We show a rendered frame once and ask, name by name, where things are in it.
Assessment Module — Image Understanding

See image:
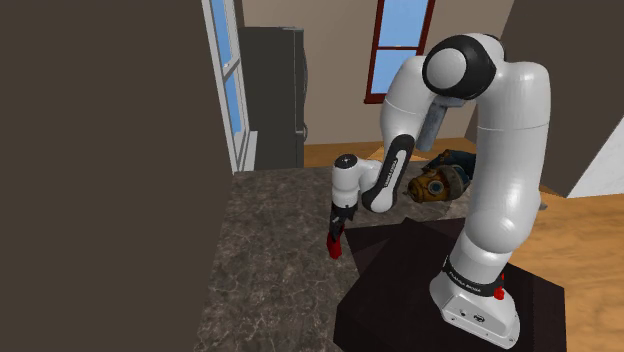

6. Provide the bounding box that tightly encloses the small red object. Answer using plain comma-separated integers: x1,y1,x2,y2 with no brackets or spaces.
325,230,343,261

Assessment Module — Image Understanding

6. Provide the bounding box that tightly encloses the dark robot stand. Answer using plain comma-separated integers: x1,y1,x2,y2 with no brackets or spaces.
332,217,568,352

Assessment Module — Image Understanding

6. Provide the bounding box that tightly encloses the brown and blue figure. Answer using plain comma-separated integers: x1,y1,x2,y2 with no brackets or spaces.
406,149,478,205

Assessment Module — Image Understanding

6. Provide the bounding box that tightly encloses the grey metal blade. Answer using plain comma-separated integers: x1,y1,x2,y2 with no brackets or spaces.
415,95,465,152

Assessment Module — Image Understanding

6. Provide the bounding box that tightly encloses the dark grey refrigerator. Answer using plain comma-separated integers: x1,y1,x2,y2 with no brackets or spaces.
238,26,309,171

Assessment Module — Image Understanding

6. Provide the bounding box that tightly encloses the white framed window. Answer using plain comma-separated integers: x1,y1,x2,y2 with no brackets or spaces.
201,0,259,175

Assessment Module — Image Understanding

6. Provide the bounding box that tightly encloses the red framed window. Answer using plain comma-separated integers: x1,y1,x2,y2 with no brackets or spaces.
363,0,437,106

